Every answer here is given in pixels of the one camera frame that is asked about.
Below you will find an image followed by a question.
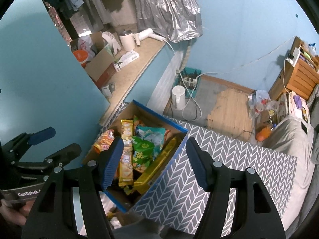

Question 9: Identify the large orange chip bag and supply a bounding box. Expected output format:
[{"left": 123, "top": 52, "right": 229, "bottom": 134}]
[{"left": 93, "top": 129, "right": 115, "bottom": 153}]

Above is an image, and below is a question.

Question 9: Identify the wooden headboard shelf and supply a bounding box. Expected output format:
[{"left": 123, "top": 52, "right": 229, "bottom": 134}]
[{"left": 268, "top": 36, "right": 318, "bottom": 100}]

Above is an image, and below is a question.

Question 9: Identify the open cardboard box on counter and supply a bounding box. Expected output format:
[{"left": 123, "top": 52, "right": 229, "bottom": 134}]
[{"left": 84, "top": 31, "right": 116, "bottom": 87}]

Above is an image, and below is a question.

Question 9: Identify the grey duvet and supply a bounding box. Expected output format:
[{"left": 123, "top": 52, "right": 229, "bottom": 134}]
[{"left": 261, "top": 84, "right": 319, "bottom": 234}]

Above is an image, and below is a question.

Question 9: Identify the white charger on shelf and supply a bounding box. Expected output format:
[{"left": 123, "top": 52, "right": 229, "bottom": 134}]
[{"left": 288, "top": 47, "right": 301, "bottom": 67}]

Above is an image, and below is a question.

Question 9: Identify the white electric kettle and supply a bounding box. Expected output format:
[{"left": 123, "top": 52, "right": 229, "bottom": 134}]
[{"left": 172, "top": 85, "right": 185, "bottom": 111}]

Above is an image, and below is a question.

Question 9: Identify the blue-edged cardboard box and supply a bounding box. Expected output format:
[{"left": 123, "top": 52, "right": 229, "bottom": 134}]
[{"left": 83, "top": 100, "right": 188, "bottom": 216}]

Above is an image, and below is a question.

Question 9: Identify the long yellow snack package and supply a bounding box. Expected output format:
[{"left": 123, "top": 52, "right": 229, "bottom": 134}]
[{"left": 119, "top": 119, "right": 134, "bottom": 187}]

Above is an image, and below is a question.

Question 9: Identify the silver foil curtain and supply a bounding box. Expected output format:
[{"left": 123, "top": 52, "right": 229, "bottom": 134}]
[{"left": 134, "top": 0, "right": 203, "bottom": 43}]

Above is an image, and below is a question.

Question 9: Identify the wooden counter ledge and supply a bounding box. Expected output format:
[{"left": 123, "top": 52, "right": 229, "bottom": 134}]
[{"left": 99, "top": 38, "right": 165, "bottom": 126}]

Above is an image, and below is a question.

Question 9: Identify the white hair dryer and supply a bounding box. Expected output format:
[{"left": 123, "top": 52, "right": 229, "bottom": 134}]
[{"left": 135, "top": 28, "right": 166, "bottom": 46}]

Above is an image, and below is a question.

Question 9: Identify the orange drink bottle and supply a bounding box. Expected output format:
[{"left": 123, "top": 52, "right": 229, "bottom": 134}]
[{"left": 255, "top": 126, "right": 272, "bottom": 142}]

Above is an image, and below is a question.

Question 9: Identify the teal basket with power strip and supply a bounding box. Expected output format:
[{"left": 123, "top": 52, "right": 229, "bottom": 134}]
[{"left": 173, "top": 67, "right": 202, "bottom": 98}]

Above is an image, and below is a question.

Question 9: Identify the clear plastic bag clutter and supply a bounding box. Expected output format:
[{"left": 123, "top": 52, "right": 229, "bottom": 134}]
[{"left": 248, "top": 90, "right": 270, "bottom": 113}]

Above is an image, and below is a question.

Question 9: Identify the white tissue box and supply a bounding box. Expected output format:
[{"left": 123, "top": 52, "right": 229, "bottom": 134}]
[{"left": 114, "top": 50, "right": 140, "bottom": 72}]

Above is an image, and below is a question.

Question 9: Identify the white mug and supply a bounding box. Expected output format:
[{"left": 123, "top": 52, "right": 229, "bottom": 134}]
[{"left": 119, "top": 30, "right": 135, "bottom": 52}]

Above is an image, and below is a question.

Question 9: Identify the person's left hand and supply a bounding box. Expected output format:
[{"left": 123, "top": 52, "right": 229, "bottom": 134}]
[{"left": 1, "top": 200, "right": 35, "bottom": 226}]

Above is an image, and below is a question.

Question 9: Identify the teal snack bag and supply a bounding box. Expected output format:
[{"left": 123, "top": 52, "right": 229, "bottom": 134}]
[{"left": 136, "top": 126, "right": 166, "bottom": 156}]

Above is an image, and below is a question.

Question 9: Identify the green snack bag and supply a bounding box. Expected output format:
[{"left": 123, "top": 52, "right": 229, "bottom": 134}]
[{"left": 132, "top": 136, "right": 154, "bottom": 173}]

